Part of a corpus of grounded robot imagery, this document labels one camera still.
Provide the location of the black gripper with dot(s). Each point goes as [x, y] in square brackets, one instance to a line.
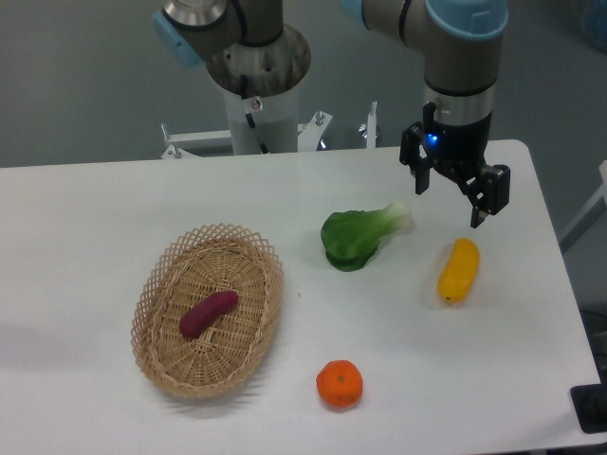
[456, 151]

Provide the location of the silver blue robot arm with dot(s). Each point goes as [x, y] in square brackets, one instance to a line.
[460, 41]

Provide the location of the oval wicker basket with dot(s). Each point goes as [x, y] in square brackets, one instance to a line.
[199, 263]

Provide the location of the purple sweet potato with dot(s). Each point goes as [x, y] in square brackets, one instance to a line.
[201, 316]

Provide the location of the yellow mango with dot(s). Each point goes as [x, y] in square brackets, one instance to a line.
[460, 271]

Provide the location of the green bok choy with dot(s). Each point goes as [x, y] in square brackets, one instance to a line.
[351, 238]

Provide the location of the orange tangerine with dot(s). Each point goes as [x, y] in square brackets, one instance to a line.
[340, 384]

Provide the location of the black device at table edge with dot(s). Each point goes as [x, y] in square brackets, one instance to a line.
[590, 407]

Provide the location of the white frame at right edge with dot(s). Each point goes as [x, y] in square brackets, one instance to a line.
[589, 213]

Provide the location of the white metal mounting frame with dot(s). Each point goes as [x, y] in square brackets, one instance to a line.
[310, 137]

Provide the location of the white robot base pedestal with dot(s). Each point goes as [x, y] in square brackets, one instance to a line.
[260, 87]

